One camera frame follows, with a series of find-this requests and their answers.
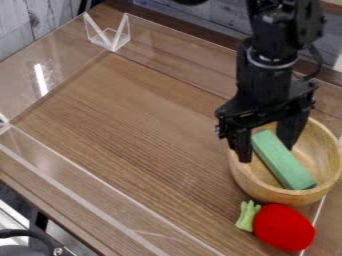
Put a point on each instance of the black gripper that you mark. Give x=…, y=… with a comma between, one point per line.
x=268, y=97

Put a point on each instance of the green rectangular block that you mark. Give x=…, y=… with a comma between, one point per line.
x=283, y=165

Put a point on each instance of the brown wooden bowl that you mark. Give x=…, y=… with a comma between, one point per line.
x=318, y=151

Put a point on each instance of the red plush strawberry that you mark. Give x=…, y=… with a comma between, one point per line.
x=276, y=224

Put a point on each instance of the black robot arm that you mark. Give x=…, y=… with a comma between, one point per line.
x=286, y=26

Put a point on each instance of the clear acrylic corner bracket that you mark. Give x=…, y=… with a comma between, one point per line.
x=108, y=38

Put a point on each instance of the clear acrylic front wall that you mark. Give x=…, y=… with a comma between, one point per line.
x=111, y=222

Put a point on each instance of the black metal table bracket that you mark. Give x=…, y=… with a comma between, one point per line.
x=43, y=241

